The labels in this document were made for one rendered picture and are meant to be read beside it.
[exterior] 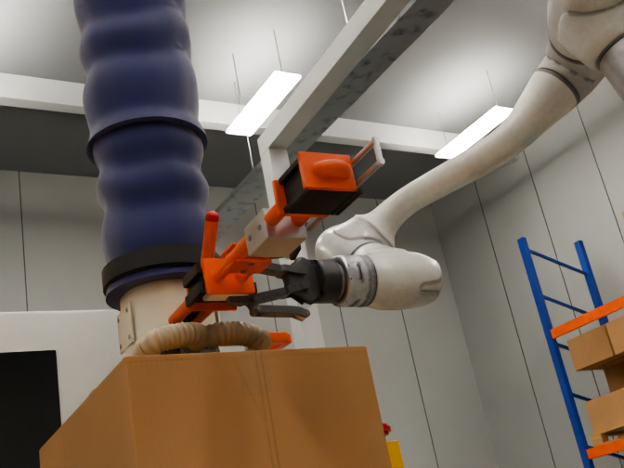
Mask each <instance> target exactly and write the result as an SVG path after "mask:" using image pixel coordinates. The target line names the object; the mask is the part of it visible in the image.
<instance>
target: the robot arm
mask: <svg viewBox="0 0 624 468"><path fill-rule="evenodd" d="M547 23H548V29H549V35H548V42H547V45H546V49H545V54H546V55H545V57H544V58H543V60H542V62H541V63H540V65H539V66H538V68H537V69H536V70H535V71H534V73H533V74H532V76H531V77H530V79H529V81H528V83H527V85H526V87H525V89H524V91H523V93H522V94H521V96H520V98H519V99H518V100H517V102H516V104H515V105H514V107H513V109H512V111H511V112H510V114H509V115H508V116H507V118H506V119H505V120H504V121H503V122H502V123H501V125H500V126H498V127H497V128H496V129H495V130H494V131H493V132H492V133H490V134H489V135H488V136H486V137H485V138H483V139H482V140H480V141H479V142H477V143H475V144H474V145H473V146H472V147H470V148H468V149H466V150H464V151H462V152H461V153H459V154H457V155H456V156H454V157H452V158H451V159H449V160H447V161H446V162H443V163H442V164H440V165H438V166H437V167H436V168H434V169H432V170H431V171H429V172H427V173H426V174H424V175H422V176H420V177H418V178H417V179H415V180H413V181H412V182H410V183H408V185H406V186H405V187H403V188H401V189H399V190H398V191H397V192H395V193H394V194H392V195H391V196H390V197H389V198H387V199H386V200H385V201H383V202H382V203H381V204H380V205H379V206H378V207H376V208H375V209H374V210H373V211H371V212H370V213H368V214H356V215H355V216H354V217H352V218H351V219H349V220H347V221H346V222H344V223H343V224H340V225H338V226H333V227H330V228H328V229H326V230H325V231H324V232H323V233H322V234H321V235H320V236H319V237H318V240H317V242H316V246H315V256H316V259H313V260H309V259H306V258H304V257H301V256H300V254H298V255H297V257H296V258H295V260H293V261H294V262H293V263H291V264H290V265H286V264H283V265H279V264H274V263H270V264H269V265H268V266H267V267H266V268H265V269H264V270H263V271H262V272H261V273H260V274H263V275H268V276H273V277H276V278H277V279H282V280H283V282H284V287H283V288H278V289H275V290H270V291H266V292H259V293H256V294H251V295H249V294H205V295H204V296H203V298H202V299H203V301H227V305H228V306H247V307H248V309H249V311H250V312H249V314H250V316H251V317H262V318H293V319H297V320H299V321H304V320H305V319H307V318H308V317H309V316H310V311H309V307H310V306H311V305H313V304H333V305H334V306H337V307H355V306H356V307H363V306H366V307H371V308H374V309H378V310H405V309H412V308H416V307H421V306H426V305H428V304H430V303H432V302H434V301H435V300H436V299H437V297H438V295H439V294H440V292H441V288H442V283H443V277H442V271H441V267H440V265H439V264H438V263H437V261H436V260H434V259H432V258H430V257H428V256H426V255H423V254H420V253H413V252H407V251H406V250H404V249H398V248H396V246H395V235H396V233H397V231H398V229H399V228H400V226H401V225H402V224H403V223H404V222H405V221H406V220H407V219H408V218H409V217H410V216H411V215H413V214H414V213H416V212H417V211H419V210H421V209H422V208H423V207H425V206H427V205H428V204H430V203H432V202H435V201H437V200H439V199H441V198H443V197H445V196H447V195H449V194H450V193H451V192H453V191H455V190H457V189H460V188H462V187H464V186H466V185H468V184H470V183H472V182H474V181H476V179H478V178H480V177H482V176H485V175H487V174H489V173H491V172H492V171H494V170H496V169H498V168H499V167H501V166H503V165H504V164H506V163H507V162H508V161H510V160H511V159H513V158H514V157H515V156H517V155H518V154H519V153H521V152H522V151H523V150H525V149H526V148H527V147H528V146H530V145H531V144H532V143H533V142H534V141H535V140H537V139H538V138H539V137H540V136H541V135H542V134H544V133H545V132H546V131H547V130H548V129H549V128H551V127H552V126H553V125H554V124H555V123H557V122H558V121H559V120H560V119H562V118H563V117H564V116H565V115H567V114H568V113H569V112H571V111H572V110H573V109H574V108H575V107H576V106H577V105H578V104H579V103H580V102H581V101H582V100H583V99H584V98H585V97H586V96H588V95H589V94H590V93H591V92H592V91H593V89H594V88H595V87H596V86H597V85H598V84H599V83H600V82H601V81H602V80H603V79H604V78H605V77H606V79H607V80H608V81H609V83H610V84H611V85H612V86H613V87H614V89H615V90H616V92H617V93H618V95H619V96H620V97H621V99H622V100H623V102H624V0H548V7H547ZM287 298H292V299H293V300H295V301H296V302H298V303H300V305H299V306H296V305H259V304H263V303H266V302H271V301H275V300H279V299H281V300H282V299H287Z"/></svg>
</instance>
